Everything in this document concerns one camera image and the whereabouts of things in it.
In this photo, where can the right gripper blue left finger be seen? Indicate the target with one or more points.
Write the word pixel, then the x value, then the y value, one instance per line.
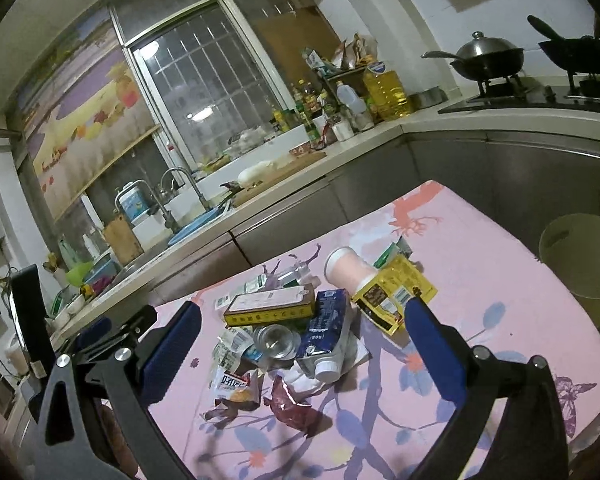
pixel 165 350

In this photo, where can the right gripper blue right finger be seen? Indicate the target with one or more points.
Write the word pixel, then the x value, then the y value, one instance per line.
pixel 441 348

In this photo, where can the blue white milk carton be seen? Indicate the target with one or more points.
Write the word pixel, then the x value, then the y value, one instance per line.
pixel 323 345

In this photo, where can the pink paper cup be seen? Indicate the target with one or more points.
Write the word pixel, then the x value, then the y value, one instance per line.
pixel 345 269

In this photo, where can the white tissue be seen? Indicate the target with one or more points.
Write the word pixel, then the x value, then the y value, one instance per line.
pixel 302 385

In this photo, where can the yellow cardboard box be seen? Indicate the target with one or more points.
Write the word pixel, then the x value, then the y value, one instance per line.
pixel 271 306

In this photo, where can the dark red foil wrapper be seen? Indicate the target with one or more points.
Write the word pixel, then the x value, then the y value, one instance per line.
pixel 290 412

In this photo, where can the orange white snack packet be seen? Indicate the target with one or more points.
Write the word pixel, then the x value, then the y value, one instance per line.
pixel 238 390

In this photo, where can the chrome kitchen faucet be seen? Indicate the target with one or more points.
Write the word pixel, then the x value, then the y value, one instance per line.
pixel 175 199

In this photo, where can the round green trash bin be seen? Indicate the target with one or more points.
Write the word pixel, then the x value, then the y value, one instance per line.
pixel 570 247

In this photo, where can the grey kitchen counter cabinets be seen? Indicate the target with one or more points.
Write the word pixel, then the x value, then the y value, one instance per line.
pixel 521 168

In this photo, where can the barred kitchen window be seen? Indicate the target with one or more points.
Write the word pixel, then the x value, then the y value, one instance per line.
pixel 215 69

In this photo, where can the green plastic bowl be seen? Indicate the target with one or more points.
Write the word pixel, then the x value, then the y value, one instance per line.
pixel 75 276

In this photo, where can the white barcode wrapper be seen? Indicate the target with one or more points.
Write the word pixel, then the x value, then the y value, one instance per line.
pixel 232 343

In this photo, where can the yellow snack wrapper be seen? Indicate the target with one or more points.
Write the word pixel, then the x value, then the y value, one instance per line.
pixel 384 296

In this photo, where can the pink floral tablecloth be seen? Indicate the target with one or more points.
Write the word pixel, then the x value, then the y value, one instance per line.
pixel 381 418

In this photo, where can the green white snack wrapper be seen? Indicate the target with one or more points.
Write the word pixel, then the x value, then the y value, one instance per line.
pixel 399 247

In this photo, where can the wooden cutting board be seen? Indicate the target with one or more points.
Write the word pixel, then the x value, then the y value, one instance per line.
pixel 122 240

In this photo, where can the blue white water jug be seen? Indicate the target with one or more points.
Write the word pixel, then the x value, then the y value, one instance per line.
pixel 132 203

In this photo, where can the yellow cooking oil jug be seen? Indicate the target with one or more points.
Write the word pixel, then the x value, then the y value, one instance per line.
pixel 386 91

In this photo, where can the white plastic bottle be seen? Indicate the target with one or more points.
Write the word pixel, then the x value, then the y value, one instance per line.
pixel 349 98

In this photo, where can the lidded steel wok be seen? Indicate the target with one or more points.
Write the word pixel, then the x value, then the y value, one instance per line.
pixel 483 58

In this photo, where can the black gas stove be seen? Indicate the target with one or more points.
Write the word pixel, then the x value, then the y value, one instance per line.
pixel 579 93

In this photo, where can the black wok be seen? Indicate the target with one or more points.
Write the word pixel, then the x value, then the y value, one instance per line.
pixel 574 55

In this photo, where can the fruit pattern wall poster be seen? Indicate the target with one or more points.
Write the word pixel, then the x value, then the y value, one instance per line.
pixel 79 110

